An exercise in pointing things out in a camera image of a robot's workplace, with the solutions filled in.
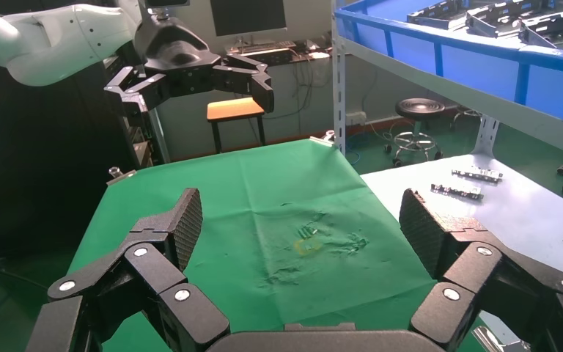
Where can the small silver linked part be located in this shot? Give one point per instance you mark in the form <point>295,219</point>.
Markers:
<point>456,191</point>
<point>475,174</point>

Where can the cluttered office desk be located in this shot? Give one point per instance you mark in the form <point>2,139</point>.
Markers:
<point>272,54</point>

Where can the large grey metal bracket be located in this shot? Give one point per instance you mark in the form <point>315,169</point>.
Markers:
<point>437,13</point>
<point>553,29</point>
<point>495,22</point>

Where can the blue plastic bin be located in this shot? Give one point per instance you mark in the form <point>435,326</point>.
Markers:
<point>480,73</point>

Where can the green table cloth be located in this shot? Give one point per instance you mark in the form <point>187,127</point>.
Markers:
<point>262,194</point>

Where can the black computer monitor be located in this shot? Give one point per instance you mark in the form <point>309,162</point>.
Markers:
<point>247,17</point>

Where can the wooden top stool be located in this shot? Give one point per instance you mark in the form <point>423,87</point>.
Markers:
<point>235,109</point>

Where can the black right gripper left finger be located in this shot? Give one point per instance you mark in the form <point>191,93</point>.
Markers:
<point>140,262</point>

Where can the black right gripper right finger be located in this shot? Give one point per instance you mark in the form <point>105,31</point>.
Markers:
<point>471,272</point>

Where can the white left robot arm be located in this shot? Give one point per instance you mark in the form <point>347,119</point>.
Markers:
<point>43,39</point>

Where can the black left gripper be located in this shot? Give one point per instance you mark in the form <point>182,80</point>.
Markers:
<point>179,53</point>

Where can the white wall power strip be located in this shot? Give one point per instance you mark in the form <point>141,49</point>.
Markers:
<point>357,118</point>

